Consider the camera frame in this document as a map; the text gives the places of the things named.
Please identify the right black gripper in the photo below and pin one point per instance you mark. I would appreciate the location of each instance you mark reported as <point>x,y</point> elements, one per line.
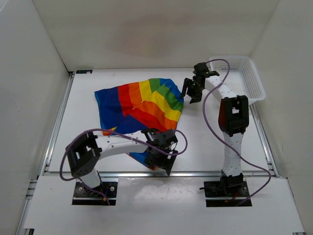
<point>196,97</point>

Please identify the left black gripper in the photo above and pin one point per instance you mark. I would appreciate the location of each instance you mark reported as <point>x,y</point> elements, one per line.
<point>164,162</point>

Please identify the rainbow striped shorts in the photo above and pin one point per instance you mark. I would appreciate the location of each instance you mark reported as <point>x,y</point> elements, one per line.
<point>153,103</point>

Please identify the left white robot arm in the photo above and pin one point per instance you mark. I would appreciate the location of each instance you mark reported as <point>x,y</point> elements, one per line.
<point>88,148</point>

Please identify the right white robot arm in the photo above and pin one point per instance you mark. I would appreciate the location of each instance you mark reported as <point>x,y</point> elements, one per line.
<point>233,120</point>

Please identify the white plastic mesh basket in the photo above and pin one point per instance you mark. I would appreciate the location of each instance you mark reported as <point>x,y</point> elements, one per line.
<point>243,77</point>

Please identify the dark label sticker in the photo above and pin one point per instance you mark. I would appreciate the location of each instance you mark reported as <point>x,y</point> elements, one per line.
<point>84,71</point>

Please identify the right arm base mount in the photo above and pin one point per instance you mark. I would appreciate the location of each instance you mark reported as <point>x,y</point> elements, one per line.
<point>228,191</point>

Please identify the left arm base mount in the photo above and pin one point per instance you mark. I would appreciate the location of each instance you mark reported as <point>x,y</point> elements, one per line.
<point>86,197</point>

